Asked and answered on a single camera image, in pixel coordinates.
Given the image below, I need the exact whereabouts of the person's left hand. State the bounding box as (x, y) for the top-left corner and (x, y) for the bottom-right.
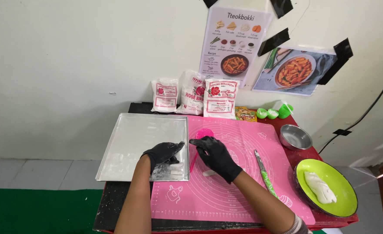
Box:
(141, 141), (185, 175)

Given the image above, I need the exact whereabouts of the person's right hand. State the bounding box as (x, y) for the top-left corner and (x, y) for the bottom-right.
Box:
(189, 136), (243, 184)

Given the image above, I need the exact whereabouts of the silver metal baking tray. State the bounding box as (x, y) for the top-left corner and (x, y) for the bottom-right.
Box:
(95, 113), (190, 182)

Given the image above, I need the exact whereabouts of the pink plastic measuring spoon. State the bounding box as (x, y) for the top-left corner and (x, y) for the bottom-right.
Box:
(190, 128), (215, 173)

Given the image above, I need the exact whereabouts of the pink silicone baking mat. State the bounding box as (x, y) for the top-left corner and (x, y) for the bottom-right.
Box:
(151, 115), (316, 225)

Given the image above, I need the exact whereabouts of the yellow seasoning packet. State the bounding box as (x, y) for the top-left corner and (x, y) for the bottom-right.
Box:
(234, 106), (258, 123)

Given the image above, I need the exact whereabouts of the small white flour bag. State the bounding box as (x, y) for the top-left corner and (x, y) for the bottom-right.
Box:
(151, 78), (179, 114)

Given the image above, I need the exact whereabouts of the large white flour bag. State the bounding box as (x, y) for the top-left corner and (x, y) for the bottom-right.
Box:
(203, 78), (240, 120)

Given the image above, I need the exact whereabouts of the black table cover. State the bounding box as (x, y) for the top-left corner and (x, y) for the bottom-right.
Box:
(93, 102), (264, 232)

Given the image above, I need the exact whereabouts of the crumpled white flour bag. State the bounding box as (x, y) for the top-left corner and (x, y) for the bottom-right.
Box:
(175, 70), (207, 116)

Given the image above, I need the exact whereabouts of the small steel bowl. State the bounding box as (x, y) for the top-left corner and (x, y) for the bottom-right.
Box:
(279, 124), (313, 151)

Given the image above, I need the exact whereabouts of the stack of green plastic cups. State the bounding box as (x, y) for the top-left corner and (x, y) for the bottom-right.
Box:
(273, 100), (294, 119)

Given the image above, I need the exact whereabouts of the red table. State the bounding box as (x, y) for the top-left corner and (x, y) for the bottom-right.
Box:
(99, 107), (359, 234)

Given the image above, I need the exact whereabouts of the striped knit sleeve cuff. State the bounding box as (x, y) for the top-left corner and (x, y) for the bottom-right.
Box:
(283, 213), (313, 234)

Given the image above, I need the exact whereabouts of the white dough lump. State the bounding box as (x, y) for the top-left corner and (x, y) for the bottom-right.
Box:
(304, 171), (337, 205)

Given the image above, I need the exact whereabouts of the food photo print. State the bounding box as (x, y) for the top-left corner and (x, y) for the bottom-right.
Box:
(252, 45), (338, 97)

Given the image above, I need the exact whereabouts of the recipe poster sheet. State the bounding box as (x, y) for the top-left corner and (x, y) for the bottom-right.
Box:
(198, 6), (274, 86)

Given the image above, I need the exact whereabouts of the green bowl with black outside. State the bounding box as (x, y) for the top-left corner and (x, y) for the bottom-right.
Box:
(294, 159), (358, 218)

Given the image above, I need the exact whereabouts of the green floor carpet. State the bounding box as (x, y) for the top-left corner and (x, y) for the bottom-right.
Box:
(0, 187), (105, 234)

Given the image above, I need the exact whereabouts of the knife with green patterned handle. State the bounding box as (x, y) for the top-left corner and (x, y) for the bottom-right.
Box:
(254, 149), (279, 199)

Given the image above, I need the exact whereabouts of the black cable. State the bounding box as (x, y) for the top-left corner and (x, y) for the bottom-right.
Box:
(318, 68), (383, 155)

